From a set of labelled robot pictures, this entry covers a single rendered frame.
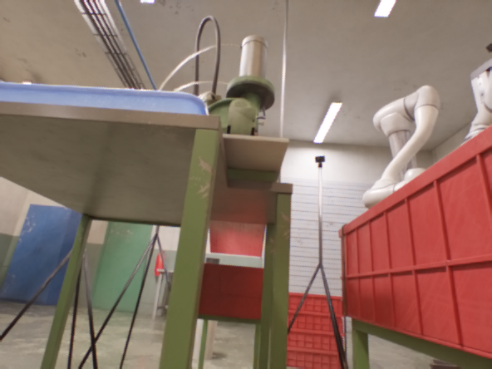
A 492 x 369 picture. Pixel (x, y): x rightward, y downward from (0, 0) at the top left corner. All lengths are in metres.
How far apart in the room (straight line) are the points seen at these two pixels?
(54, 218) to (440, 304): 7.15
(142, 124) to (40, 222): 6.95
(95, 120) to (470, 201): 0.57
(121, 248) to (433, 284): 6.73
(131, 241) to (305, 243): 3.79
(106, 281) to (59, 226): 1.51
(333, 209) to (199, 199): 6.52
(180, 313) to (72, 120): 0.39
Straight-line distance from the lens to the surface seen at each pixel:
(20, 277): 7.44
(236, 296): 1.41
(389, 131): 1.72
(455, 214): 0.42
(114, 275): 6.98
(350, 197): 7.14
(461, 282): 0.42
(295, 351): 3.24
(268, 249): 1.20
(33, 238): 7.45
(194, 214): 0.47
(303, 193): 6.88
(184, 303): 0.46
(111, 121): 0.58
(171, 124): 0.54
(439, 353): 0.52
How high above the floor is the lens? 0.67
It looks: 20 degrees up
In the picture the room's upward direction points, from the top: 5 degrees clockwise
